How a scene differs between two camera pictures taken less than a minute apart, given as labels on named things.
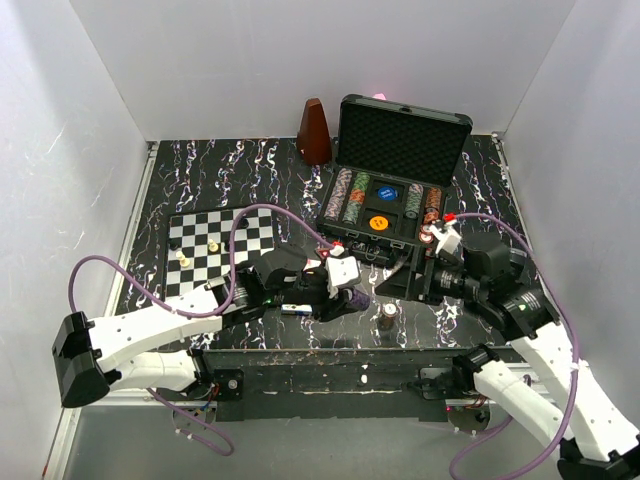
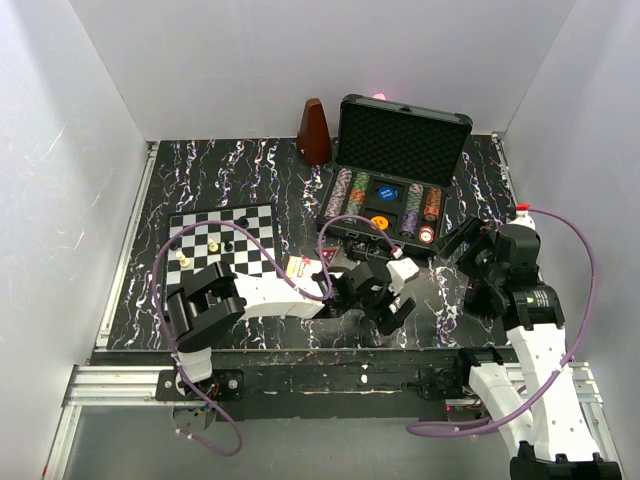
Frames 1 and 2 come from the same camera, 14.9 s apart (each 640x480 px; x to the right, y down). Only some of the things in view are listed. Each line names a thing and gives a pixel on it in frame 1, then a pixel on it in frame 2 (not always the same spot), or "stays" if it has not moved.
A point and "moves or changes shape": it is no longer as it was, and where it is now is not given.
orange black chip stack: (433, 204) stays
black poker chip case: (396, 163) stays
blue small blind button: (387, 193) stays
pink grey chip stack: (340, 188) stays
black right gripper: (422, 285) → (474, 232)
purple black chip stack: (360, 299) moves or changes shape
